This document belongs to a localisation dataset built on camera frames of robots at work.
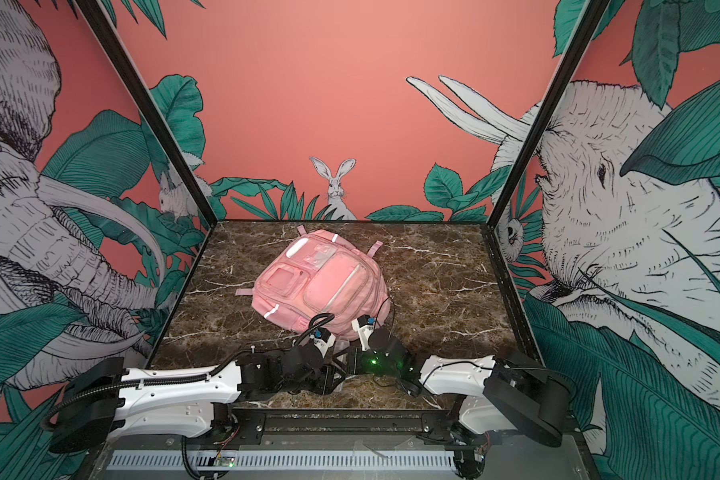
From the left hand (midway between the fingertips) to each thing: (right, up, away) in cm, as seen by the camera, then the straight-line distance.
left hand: (343, 376), depth 75 cm
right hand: (-3, +3, +1) cm, 5 cm away
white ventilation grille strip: (-37, -17, -6) cm, 41 cm away
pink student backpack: (-9, +25, +18) cm, 32 cm away
